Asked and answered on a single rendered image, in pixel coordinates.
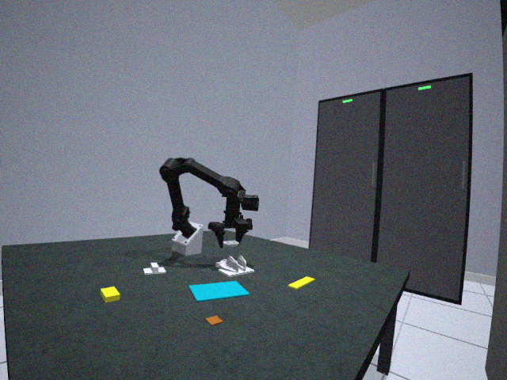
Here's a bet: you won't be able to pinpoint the small orange flat square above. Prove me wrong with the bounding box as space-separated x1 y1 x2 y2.
205 316 223 326

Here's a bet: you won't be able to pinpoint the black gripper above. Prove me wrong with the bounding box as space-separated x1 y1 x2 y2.
208 208 253 248

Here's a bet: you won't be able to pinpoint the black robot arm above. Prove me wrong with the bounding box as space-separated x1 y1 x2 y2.
159 157 259 239

